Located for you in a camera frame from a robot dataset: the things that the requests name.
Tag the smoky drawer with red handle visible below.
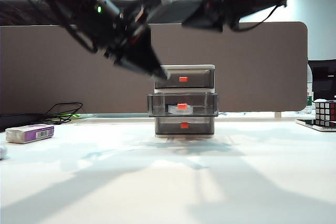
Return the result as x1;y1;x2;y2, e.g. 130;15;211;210
155;116;215;135
146;93;219;118
154;68;215;89

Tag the clear bottle with green label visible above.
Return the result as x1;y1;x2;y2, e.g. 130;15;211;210
306;65;315;109

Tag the purple white tissue pack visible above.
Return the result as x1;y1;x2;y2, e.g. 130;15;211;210
5;125;55;144

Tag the white flat tablet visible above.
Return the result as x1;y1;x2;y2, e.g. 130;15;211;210
295;119;336;133

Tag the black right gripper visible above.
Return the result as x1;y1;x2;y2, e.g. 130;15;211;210
181;0;245;34

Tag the black cable bundle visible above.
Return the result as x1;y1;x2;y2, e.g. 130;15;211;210
39;102;84;125

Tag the brown desk partition panel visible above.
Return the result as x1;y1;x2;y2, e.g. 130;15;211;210
0;22;308;116

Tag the white plastic drawer cabinet frame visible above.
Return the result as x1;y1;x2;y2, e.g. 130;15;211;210
154;64;216;139

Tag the black monitor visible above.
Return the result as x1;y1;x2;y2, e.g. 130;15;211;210
307;60;336;101

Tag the transparent tape with black cutter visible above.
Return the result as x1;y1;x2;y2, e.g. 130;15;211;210
165;103;194;115

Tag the black rubik's cube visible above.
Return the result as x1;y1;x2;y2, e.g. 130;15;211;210
314;100;336;128

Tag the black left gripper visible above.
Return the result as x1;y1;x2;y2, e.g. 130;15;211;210
104;0;169;82

